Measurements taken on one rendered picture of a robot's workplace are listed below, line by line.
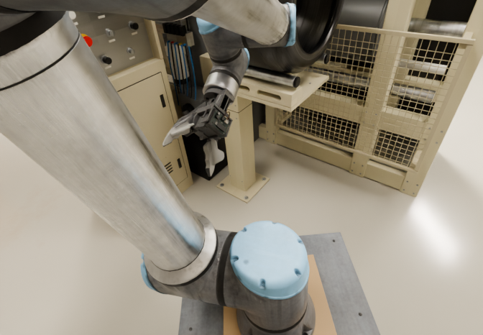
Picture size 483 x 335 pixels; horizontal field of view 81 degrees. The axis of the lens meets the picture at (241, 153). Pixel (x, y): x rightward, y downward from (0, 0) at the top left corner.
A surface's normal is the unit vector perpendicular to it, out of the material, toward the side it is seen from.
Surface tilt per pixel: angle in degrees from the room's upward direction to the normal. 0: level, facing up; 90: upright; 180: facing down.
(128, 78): 90
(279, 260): 2
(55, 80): 91
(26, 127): 100
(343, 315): 0
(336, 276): 0
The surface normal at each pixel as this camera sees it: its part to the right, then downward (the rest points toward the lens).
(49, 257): -0.07, -0.78
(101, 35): 0.79, 0.34
